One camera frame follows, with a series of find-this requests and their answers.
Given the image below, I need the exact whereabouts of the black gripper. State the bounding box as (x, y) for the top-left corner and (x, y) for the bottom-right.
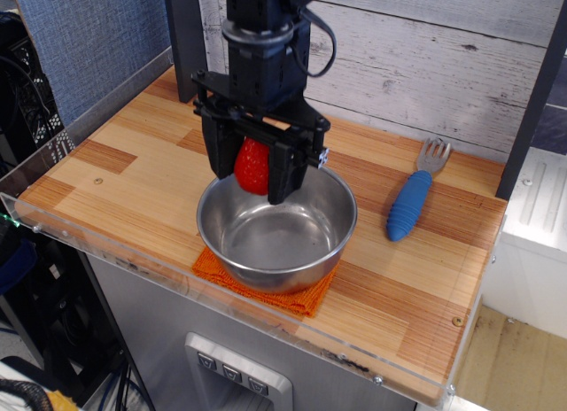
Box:
(191, 17), (331, 205)

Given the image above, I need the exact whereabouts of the red toy strawberry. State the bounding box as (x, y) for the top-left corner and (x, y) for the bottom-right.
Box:
(234, 138), (269, 196)

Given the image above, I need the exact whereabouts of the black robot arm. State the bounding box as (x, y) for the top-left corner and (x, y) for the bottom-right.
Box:
(191, 0), (332, 205)

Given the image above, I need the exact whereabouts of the stainless steel pot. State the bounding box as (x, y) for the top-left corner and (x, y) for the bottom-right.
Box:
(197, 167), (358, 294)

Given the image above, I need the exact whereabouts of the orange cloth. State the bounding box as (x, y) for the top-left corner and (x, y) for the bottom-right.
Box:
(192, 247), (338, 317)

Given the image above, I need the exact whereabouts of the grey toy cabinet front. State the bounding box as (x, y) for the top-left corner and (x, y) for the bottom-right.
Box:
(89, 258), (416, 410)

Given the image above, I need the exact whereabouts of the black plastic crate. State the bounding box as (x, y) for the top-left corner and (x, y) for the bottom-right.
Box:
(1, 11), (74, 174)

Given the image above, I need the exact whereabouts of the silver button panel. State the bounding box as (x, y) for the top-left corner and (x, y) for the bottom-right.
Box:
(184, 332), (294, 410)

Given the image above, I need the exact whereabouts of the clear acrylic edge guard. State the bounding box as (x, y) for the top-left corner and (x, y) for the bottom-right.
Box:
(1, 69), (504, 410)

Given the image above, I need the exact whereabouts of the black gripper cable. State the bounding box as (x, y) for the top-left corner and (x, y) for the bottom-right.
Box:
(291, 6), (338, 79)

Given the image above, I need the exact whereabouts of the blue handled toy fork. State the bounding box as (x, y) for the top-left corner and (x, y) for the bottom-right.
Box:
(386, 138), (452, 242)

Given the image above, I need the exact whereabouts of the dark grey left post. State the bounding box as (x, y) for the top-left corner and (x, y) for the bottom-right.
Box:
(165, 0), (208, 103)

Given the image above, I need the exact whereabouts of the dark grey post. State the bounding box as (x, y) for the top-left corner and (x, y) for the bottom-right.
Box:
(165, 0), (208, 103)
(495, 0), (566, 200)

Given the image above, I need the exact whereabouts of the dark grey right post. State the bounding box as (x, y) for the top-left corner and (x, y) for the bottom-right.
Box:
(495, 0), (566, 200)

